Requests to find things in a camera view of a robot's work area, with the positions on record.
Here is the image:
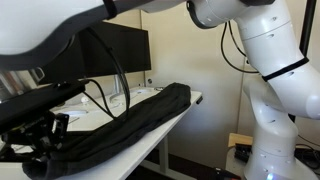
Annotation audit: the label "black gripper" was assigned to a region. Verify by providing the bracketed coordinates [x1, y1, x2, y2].
[0, 111, 70, 164]

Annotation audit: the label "dark grey pants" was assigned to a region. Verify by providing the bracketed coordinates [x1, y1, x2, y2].
[21, 82, 193, 180]

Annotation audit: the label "silver curved monitor stand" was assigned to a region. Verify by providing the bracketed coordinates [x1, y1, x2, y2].
[58, 109, 90, 118]
[109, 73, 149, 104]

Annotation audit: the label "white desk leg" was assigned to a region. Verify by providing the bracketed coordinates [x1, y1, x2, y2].
[139, 134, 198, 180]

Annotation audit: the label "smaller black monitor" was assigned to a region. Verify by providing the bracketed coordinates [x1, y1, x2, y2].
[78, 21, 152, 80]

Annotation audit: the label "black red floor device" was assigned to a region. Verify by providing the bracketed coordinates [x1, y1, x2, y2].
[213, 167, 242, 180]

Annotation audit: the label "tan cardboard box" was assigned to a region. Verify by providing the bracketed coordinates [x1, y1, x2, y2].
[228, 132, 255, 148]

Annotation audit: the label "black vertical pole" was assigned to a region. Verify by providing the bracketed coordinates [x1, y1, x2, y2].
[288, 0, 318, 123]

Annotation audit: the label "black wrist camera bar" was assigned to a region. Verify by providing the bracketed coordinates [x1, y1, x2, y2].
[0, 79, 90, 134]

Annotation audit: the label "grey robot pedestal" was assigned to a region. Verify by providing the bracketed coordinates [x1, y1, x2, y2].
[225, 146, 320, 180]

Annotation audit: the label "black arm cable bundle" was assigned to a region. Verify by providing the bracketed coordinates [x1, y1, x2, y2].
[219, 20, 261, 74]

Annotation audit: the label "black floor cables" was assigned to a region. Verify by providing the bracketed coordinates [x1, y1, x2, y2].
[294, 134, 320, 169]

